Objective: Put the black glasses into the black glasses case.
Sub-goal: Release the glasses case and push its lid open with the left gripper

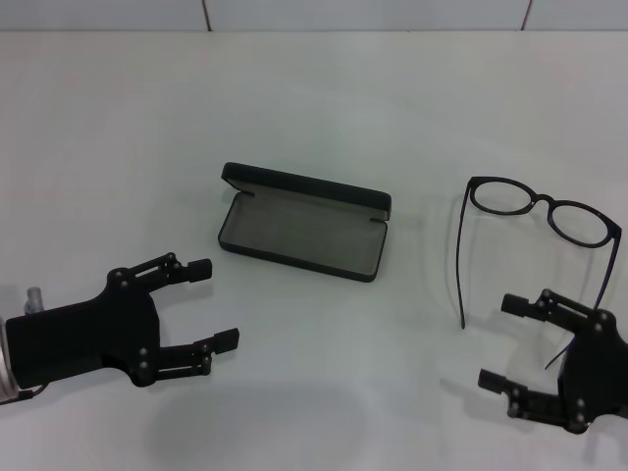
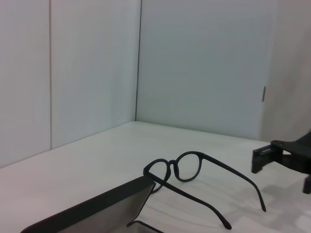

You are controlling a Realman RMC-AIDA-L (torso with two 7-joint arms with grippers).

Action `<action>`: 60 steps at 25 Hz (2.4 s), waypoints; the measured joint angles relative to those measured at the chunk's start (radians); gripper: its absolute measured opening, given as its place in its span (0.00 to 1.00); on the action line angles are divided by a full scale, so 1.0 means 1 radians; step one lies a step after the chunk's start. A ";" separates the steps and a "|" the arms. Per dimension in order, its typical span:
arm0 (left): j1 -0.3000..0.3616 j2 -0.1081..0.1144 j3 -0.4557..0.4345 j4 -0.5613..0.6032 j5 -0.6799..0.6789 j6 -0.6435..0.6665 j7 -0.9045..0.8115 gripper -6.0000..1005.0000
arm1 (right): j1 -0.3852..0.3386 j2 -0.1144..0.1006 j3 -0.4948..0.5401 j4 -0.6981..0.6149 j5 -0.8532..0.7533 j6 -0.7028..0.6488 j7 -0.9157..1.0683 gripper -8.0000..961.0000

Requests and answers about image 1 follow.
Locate black glasses case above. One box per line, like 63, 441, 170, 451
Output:
215, 161, 393, 285

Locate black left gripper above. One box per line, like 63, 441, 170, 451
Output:
5, 251, 242, 392

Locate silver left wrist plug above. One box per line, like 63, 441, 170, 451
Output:
24, 287, 46, 314

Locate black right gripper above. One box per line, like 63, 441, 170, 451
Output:
477, 288, 628, 436

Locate black glasses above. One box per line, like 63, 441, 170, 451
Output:
456, 176, 622, 370

